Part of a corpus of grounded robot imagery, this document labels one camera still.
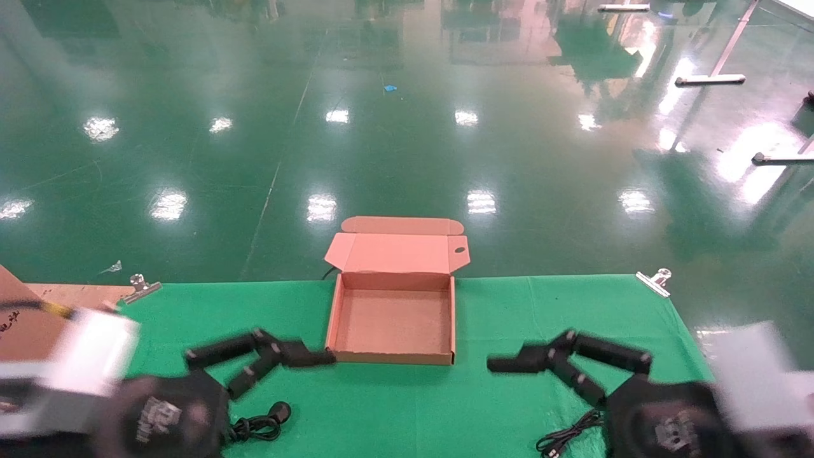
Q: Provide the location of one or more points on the open brown cardboard box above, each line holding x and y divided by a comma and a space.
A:
394, 324

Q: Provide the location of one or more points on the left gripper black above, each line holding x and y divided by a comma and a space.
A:
165, 413

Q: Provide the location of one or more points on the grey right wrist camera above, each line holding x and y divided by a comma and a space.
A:
750, 350

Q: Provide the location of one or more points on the white metal stand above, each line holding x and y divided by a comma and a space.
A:
709, 79
623, 7
782, 158

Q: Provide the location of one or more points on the green table cloth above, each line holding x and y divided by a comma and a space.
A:
407, 407

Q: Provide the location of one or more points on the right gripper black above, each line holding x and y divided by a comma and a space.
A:
668, 420

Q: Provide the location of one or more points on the silver metal clip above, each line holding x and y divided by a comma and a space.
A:
141, 290
654, 283

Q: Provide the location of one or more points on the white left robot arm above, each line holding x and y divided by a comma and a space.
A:
38, 401

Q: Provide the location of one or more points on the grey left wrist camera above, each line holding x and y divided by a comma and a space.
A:
92, 350

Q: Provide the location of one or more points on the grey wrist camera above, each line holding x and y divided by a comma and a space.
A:
92, 350
750, 350

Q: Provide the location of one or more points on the white board edge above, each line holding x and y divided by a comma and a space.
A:
800, 6

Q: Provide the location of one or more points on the brown cardboard panel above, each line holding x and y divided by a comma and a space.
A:
19, 318

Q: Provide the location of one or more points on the clear plastic scrap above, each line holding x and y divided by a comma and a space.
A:
112, 268

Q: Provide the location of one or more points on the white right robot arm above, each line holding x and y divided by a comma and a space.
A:
782, 407

